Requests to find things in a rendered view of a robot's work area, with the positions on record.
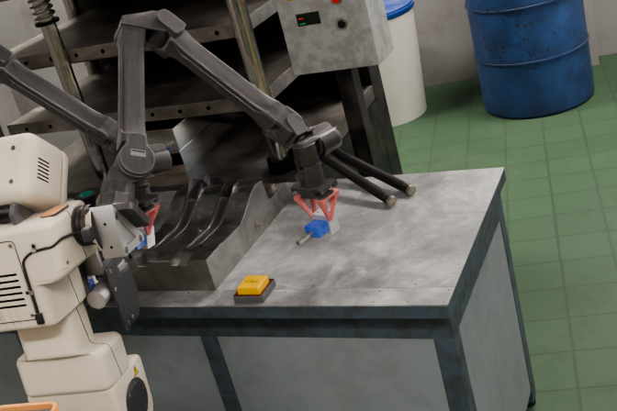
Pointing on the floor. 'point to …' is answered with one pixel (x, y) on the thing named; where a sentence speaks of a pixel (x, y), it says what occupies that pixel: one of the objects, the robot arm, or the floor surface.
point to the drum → (527, 29)
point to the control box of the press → (333, 24)
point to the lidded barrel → (402, 62)
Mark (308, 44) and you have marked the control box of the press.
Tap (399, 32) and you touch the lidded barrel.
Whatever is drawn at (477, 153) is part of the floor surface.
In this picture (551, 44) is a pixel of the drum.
